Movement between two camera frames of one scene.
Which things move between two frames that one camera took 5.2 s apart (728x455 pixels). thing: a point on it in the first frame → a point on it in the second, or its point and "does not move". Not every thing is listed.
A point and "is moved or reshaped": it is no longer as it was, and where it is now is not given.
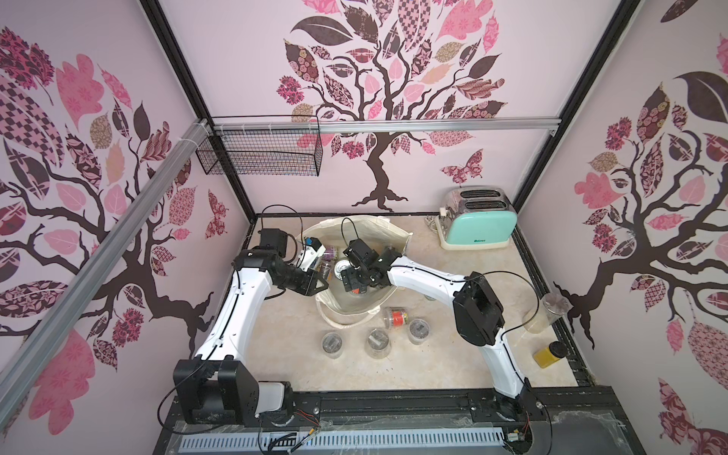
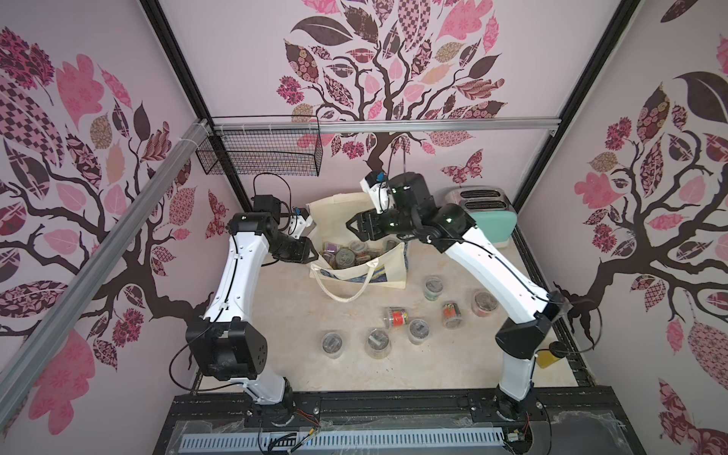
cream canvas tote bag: x=336 y=305 is moved or reshaped
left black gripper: x=310 y=279 → x=300 y=256
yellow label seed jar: x=551 y=354 does not move
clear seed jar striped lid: x=378 y=343 does not move
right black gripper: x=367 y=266 → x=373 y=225
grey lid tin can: x=419 y=331 does not move
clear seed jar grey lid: x=332 y=344 does not move
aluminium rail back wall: x=388 y=126 does not move
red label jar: x=395 y=317 does not move
